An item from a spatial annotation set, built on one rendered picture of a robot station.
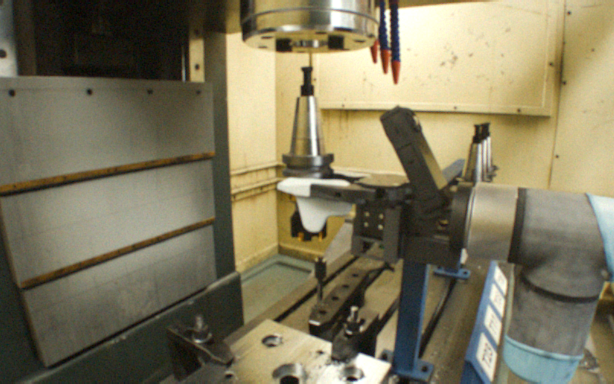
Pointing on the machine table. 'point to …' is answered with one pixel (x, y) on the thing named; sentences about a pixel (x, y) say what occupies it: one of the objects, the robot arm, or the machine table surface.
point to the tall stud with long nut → (320, 276)
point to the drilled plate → (257, 376)
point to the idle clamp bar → (348, 286)
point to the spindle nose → (309, 24)
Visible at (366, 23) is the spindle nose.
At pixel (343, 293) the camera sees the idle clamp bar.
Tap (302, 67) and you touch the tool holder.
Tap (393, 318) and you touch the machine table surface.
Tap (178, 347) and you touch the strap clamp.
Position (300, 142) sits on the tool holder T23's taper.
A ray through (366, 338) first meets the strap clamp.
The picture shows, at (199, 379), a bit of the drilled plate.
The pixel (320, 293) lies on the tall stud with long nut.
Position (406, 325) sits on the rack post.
